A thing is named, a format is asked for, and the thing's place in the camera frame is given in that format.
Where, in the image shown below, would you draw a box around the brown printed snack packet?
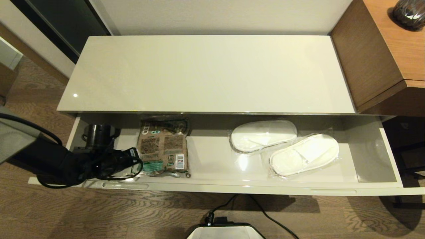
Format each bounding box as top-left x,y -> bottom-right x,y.
133,116 -> 191,178

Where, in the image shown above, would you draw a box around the wide cream cabinet drawer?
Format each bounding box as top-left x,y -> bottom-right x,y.
28,113 -> 425,196

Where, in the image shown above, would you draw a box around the bagged white slippers showing straps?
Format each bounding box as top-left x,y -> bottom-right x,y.
262,133 -> 341,178

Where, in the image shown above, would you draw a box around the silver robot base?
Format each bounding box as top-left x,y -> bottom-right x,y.
186,223 -> 266,239

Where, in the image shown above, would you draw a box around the glossy cream drawer cabinet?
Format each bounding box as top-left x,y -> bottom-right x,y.
56,35 -> 395,121

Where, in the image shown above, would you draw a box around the bagged white slippers showing soles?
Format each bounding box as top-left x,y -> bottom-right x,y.
229,119 -> 298,154

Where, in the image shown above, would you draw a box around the brown wooden furniture piece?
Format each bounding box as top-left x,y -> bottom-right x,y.
0,61 -> 18,97

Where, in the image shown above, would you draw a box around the dark glass door panel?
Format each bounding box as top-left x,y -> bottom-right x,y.
10,0 -> 112,64

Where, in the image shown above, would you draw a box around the white furniture corner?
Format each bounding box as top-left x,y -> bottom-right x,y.
0,35 -> 24,70

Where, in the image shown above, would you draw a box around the brown wooden desk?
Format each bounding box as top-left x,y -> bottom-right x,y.
330,0 -> 425,117

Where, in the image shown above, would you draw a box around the dark glass vase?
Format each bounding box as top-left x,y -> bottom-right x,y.
392,0 -> 425,32

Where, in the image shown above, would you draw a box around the black power cable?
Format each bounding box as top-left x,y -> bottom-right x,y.
205,194 -> 299,239

